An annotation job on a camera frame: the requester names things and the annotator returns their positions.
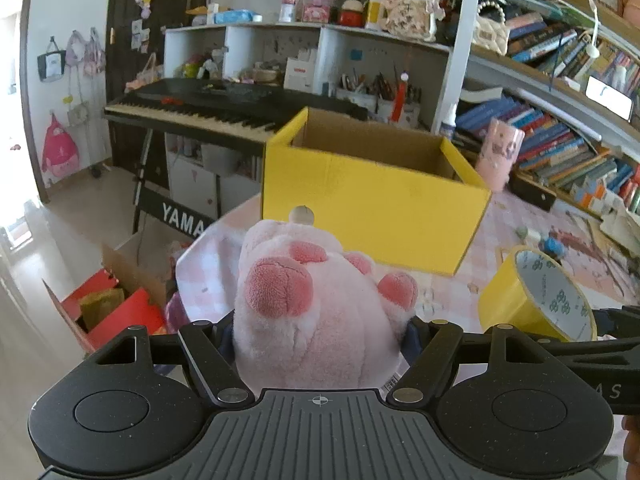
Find white spray bottle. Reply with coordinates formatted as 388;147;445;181
440;102;460;141

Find stack of papers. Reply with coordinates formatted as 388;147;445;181
600;205;640;256

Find yellow and white can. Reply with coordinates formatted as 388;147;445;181
365;0;386;30

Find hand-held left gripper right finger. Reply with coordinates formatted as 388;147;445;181
390;316;556;406

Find red mushroom jar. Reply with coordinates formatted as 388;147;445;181
336;0;365;27

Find pale pink hanging bag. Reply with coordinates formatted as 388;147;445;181
65;30;88;68

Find grey bin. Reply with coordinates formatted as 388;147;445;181
201;144;246;177

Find yellow tape roll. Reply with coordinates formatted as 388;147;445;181
477;246;597;343

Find red cardboard box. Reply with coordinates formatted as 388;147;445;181
42;242;173;356

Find white pearl handbag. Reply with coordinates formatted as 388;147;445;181
472;0;511;56

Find white cubby shelf unit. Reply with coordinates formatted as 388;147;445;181
164;22;453;133

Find white pen holders with brushes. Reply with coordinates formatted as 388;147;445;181
335;72;421;126

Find row of slanted books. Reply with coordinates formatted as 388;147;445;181
457;95;640;211

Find black keyboard stand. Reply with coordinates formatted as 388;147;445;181
132;130;221;241

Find white box with red label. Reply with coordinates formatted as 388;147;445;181
283;57;318;93

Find black and white tote bag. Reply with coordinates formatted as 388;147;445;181
37;36;66;82

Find pink backpack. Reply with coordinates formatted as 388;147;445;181
41;112;79;178

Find blue wipes pack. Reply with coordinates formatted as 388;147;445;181
214;10;263;25

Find pink cylinder holder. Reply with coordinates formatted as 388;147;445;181
475;117;526;192

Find row of upright books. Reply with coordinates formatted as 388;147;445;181
500;5;640;98

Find dark brown case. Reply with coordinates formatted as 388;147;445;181
507;172;557;212

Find pink checked tablecloth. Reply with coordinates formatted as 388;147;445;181
175;185;640;391

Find white drawer cabinet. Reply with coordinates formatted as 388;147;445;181
165;135;263;221

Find black electronic keyboard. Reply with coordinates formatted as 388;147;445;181
103;78;371;147

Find yellow cardboard box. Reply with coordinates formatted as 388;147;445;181
261;106;493;277

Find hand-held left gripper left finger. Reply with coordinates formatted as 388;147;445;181
82;310;253;407

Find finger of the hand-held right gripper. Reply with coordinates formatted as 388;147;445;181
594;306;640;341
542;336;640;378

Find white rectangular lamp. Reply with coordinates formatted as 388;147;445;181
585;76;633;122

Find pink plastic bag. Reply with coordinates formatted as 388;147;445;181
165;290;187;333

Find pink striped tote bag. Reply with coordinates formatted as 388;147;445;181
125;52;161;92

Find red bottle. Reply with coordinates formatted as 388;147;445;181
398;74;412;122

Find pink floral fabric bag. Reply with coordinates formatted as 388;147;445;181
382;0;441;43

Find white bookshelf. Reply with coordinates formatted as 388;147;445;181
435;0;640;216

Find pink patterned hanging bag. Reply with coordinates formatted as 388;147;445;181
85;27;107;77

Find pink character box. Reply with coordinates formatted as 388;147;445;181
301;0;333;23

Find pink plush paw toy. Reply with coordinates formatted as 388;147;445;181
232;205;421;391

